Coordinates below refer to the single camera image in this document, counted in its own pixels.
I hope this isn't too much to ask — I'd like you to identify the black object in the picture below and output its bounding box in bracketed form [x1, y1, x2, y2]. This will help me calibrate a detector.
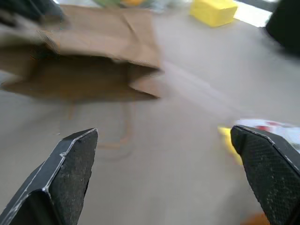
[265, 0, 300, 58]

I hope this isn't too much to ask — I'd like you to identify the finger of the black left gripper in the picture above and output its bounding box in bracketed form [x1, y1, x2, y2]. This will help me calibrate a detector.
[0, 0, 66, 27]

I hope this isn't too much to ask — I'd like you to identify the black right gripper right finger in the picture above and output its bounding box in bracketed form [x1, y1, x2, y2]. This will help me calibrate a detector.
[230, 124, 300, 225]

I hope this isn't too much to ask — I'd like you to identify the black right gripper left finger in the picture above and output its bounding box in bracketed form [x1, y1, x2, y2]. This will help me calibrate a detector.
[0, 127, 98, 225]

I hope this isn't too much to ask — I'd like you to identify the orange plush toy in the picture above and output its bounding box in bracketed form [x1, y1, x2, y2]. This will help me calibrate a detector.
[240, 212, 270, 225]

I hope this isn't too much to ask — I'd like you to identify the brown paper bag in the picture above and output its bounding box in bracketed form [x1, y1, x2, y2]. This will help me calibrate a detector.
[0, 4, 165, 153]

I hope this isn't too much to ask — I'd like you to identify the yellow block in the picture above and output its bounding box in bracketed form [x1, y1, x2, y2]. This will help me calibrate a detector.
[189, 0, 238, 28]

